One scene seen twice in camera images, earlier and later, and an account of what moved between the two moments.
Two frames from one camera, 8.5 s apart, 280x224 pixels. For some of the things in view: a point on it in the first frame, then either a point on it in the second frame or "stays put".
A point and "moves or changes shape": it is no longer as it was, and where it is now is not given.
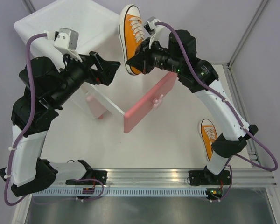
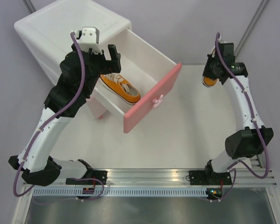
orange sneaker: (209, 135) moves or changes shape
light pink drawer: (97, 108) stays put
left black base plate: (101, 175) stays put
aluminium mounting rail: (163, 178) stays put
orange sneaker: (131, 33) -> (118, 86)
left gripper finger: (108, 67) -> (115, 56)
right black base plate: (207, 178) stays put
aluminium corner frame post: (262, 3) stays put
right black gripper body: (155, 57) -> (209, 70)
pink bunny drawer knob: (157, 102) stays put
